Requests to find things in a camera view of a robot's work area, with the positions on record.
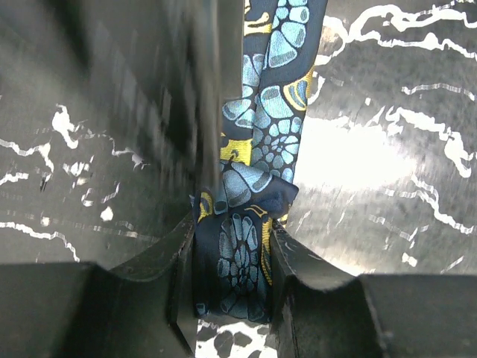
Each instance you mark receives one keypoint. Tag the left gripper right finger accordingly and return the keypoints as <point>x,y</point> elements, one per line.
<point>322,311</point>

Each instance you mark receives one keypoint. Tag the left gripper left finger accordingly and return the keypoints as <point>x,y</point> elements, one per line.
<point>141,308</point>

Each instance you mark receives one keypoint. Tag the blue patterned necktie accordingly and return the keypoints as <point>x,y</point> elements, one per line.
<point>260,141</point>

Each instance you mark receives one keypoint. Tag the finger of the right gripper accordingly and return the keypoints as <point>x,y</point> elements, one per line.
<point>162,71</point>

